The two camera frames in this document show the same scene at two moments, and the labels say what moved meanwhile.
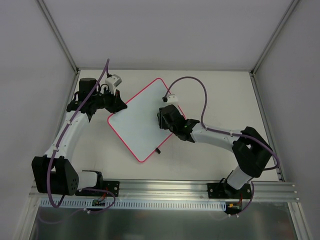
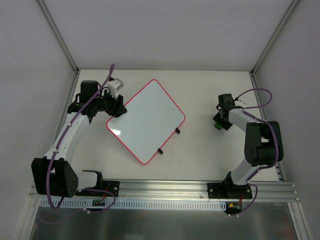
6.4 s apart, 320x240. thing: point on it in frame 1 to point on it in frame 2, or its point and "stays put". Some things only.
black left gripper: (114, 100) stays put
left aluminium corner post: (59, 36) stays put
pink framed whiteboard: (136, 122) stays put
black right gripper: (167, 118) to (222, 121)
